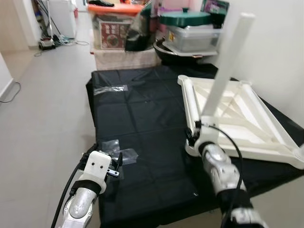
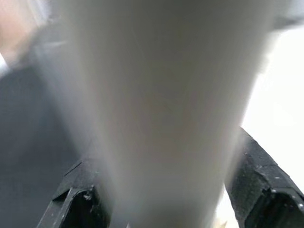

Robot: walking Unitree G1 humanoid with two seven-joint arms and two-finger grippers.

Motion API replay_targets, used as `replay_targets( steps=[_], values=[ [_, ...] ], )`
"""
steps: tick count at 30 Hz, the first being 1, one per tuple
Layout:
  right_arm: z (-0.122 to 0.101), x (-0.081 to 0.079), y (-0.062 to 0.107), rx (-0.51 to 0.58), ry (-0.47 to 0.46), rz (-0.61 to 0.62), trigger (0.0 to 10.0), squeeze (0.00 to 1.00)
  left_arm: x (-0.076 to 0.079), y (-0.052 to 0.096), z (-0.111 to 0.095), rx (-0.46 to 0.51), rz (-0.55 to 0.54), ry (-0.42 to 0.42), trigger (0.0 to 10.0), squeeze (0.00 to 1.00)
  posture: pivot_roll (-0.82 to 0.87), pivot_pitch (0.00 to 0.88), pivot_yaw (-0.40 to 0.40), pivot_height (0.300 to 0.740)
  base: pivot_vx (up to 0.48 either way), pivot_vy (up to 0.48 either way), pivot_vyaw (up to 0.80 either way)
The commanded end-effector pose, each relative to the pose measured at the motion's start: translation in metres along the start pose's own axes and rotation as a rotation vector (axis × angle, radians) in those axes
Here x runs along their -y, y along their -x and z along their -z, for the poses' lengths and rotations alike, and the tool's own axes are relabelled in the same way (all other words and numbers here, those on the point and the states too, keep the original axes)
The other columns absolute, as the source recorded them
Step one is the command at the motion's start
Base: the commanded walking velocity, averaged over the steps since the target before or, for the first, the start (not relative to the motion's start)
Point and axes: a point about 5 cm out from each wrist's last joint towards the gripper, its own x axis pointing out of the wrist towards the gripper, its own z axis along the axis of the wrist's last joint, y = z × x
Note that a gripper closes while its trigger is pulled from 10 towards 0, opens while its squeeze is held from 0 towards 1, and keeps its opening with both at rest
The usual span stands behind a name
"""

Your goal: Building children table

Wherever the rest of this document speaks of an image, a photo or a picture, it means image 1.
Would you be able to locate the white plastic table top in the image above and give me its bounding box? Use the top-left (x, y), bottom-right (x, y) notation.
top-left (177, 75), bottom-right (304, 170)

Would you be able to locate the wide clear tape patch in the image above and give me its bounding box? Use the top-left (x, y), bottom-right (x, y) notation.
top-left (100, 139), bottom-right (139, 166)

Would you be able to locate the black tablecloth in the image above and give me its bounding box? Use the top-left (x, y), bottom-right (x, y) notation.
top-left (85, 66), bottom-right (304, 228)

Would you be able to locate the narrow clear tape strip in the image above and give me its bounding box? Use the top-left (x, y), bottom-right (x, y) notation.
top-left (93, 85), bottom-right (129, 95)

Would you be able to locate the black wok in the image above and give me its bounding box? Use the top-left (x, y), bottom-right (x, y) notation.
top-left (153, 38), bottom-right (221, 65)

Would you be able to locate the pink fleece cover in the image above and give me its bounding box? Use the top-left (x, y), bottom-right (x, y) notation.
top-left (94, 47), bottom-right (160, 71)

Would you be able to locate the dark glass pan lid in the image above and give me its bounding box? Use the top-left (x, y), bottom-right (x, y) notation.
top-left (124, 5), bottom-right (155, 52)

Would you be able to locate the green pot lid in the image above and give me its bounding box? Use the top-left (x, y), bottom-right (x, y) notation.
top-left (159, 7), bottom-right (212, 27)

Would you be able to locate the orange-lid box with red poster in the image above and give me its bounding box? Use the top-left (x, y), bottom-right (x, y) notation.
top-left (88, 2), bottom-right (145, 50)

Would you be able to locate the dark printed carton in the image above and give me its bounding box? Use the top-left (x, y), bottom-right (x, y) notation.
top-left (202, 0), bottom-right (229, 27)

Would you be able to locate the grey upright vacuum cleaner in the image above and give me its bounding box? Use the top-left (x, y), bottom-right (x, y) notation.
top-left (36, 0), bottom-right (57, 50)

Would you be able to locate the white chest appliance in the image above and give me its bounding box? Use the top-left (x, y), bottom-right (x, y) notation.
top-left (47, 0), bottom-right (76, 38)

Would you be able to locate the small black pouch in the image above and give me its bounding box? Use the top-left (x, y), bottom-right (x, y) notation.
top-left (94, 0), bottom-right (114, 7)

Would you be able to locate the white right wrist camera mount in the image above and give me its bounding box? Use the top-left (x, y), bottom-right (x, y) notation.
top-left (195, 116), bottom-right (214, 143)

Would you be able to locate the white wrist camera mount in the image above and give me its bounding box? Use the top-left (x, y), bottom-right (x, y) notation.
top-left (78, 151), bottom-right (112, 183)
top-left (195, 116), bottom-right (214, 143)

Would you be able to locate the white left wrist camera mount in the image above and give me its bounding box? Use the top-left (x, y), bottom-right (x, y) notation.
top-left (78, 151), bottom-right (112, 183)

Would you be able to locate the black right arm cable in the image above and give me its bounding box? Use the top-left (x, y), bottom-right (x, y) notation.
top-left (207, 124), bottom-right (244, 209)

